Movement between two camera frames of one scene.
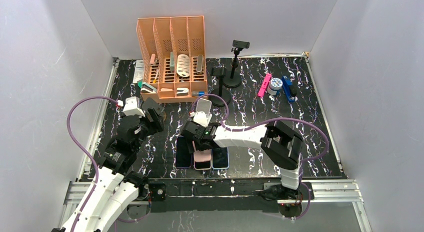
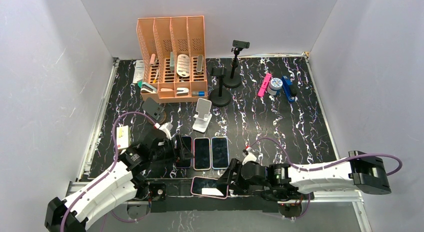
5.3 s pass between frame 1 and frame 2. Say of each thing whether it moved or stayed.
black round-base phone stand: stayed
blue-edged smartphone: stayed
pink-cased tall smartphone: stayed
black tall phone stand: stayed
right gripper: moved
